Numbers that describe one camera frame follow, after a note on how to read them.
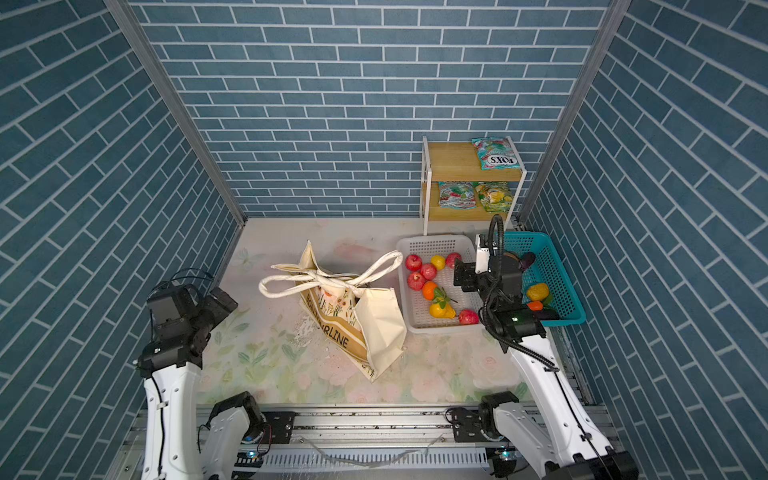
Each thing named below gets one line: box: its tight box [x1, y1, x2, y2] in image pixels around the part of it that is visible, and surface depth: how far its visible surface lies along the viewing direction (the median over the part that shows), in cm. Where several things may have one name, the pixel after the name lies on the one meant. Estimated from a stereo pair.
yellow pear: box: [430, 301, 457, 319], surface depth 91 cm
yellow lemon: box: [430, 254, 446, 270], surface depth 104 cm
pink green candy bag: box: [438, 181, 477, 210], surface depth 106 cm
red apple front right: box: [458, 309, 480, 325], surface depth 89 cm
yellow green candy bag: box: [475, 182, 513, 213], surface depth 105 cm
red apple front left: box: [407, 272, 426, 291], surface depth 98 cm
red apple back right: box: [445, 252, 462, 269], surface depth 105 cm
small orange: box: [422, 281, 438, 301], surface depth 97 cm
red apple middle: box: [420, 263, 437, 281], surface depth 101 cm
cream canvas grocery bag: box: [258, 241, 406, 382], surface depth 75 cm
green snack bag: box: [471, 137, 520, 171], surface depth 92 cm
